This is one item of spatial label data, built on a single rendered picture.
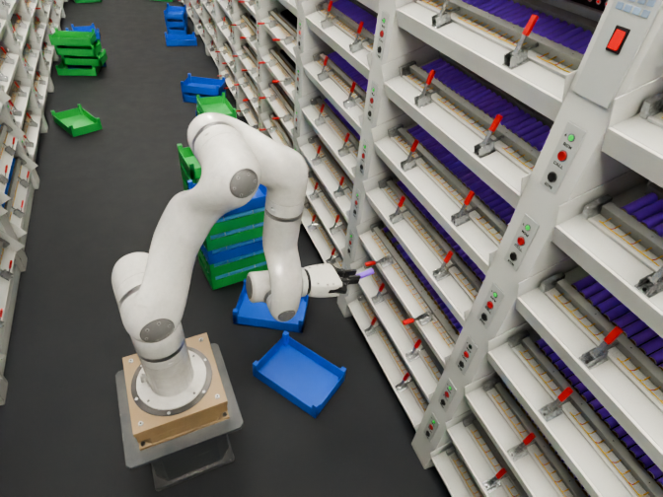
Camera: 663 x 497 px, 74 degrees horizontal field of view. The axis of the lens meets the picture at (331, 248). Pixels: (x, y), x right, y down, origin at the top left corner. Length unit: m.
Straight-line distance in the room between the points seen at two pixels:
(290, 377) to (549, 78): 1.35
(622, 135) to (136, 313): 0.93
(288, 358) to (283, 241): 0.87
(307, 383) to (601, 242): 1.22
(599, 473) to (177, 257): 0.94
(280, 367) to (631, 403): 1.25
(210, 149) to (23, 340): 1.48
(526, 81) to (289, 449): 1.32
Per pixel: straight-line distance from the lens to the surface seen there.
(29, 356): 2.10
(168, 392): 1.33
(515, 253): 0.99
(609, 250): 0.88
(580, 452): 1.09
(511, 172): 1.01
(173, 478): 1.64
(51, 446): 1.84
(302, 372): 1.82
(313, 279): 1.24
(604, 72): 0.83
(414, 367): 1.54
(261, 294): 1.18
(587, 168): 0.86
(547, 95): 0.90
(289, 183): 0.96
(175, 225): 0.93
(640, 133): 0.82
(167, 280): 0.98
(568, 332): 0.99
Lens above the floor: 1.52
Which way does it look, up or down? 41 degrees down
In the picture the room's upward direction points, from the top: 7 degrees clockwise
